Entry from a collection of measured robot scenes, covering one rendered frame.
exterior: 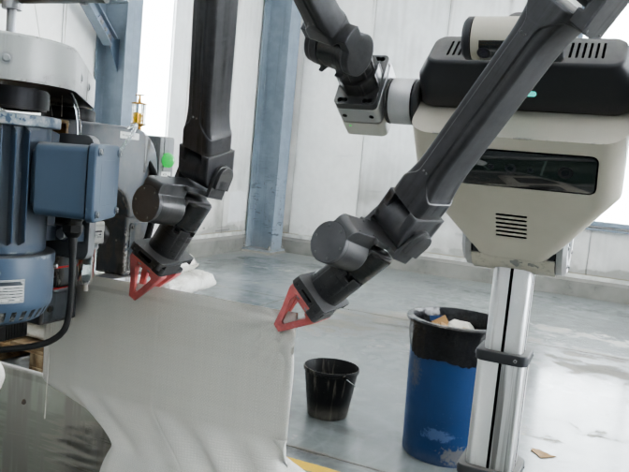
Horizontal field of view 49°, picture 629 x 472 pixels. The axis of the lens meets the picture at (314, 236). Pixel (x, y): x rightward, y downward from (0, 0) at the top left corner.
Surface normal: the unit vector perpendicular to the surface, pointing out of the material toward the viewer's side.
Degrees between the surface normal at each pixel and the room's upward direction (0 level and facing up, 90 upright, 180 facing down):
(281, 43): 90
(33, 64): 90
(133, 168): 90
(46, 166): 90
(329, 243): 75
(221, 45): 107
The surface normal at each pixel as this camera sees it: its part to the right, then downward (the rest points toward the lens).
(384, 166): -0.41, 0.06
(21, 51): 0.65, 0.15
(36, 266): 0.92, 0.15
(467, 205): -0.37, 0.68
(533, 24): -0.77, 0.00
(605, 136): -0.19, -0.72
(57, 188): 0.00, 0.11
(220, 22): 0.73, 0.42
